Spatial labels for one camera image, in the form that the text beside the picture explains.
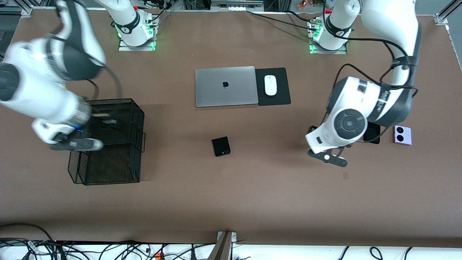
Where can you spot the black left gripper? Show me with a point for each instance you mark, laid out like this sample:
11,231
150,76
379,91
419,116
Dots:
309,129

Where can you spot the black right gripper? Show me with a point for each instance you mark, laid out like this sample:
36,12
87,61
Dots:
102,122

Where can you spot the black slab smartphone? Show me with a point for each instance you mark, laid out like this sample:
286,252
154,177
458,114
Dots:
373,135

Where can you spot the lilac flip phone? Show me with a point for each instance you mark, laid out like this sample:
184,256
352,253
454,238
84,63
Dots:
406,139

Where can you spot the small black flip phone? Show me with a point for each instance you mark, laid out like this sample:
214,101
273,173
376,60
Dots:
221,146

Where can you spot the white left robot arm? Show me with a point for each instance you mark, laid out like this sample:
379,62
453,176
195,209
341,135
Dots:
389,21

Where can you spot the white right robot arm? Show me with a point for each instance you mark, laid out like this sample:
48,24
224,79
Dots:
36,94

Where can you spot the black mouse pad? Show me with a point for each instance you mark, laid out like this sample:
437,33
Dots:
283,86

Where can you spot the white computer mouse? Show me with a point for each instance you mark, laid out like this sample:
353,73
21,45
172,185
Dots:
270,85

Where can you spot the silver laptop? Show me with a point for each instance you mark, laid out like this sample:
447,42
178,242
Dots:
216,90

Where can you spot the orange connector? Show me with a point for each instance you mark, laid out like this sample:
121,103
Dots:
157,256

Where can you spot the white power strip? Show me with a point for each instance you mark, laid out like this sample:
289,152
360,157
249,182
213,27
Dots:
236,7

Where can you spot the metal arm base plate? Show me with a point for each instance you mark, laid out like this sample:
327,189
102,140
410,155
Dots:
316,50
124,47

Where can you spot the aluminium frame profile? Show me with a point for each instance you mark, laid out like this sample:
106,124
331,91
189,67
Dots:
442,18
25,11

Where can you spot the grey camera stand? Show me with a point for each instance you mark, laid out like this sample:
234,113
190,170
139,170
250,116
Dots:
222,249

